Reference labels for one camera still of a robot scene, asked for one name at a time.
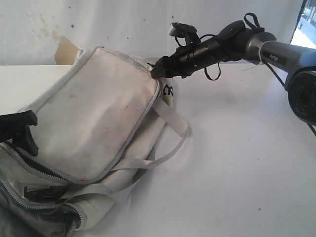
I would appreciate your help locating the white fabric duffel bag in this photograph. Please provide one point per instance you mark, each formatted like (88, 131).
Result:
(101, 126)

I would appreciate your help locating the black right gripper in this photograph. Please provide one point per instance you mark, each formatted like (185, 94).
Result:
(189, 59)

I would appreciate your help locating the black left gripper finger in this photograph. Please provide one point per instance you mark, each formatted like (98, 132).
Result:
(16, 127)

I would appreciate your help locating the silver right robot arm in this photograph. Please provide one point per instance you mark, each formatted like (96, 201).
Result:
(298, 62)

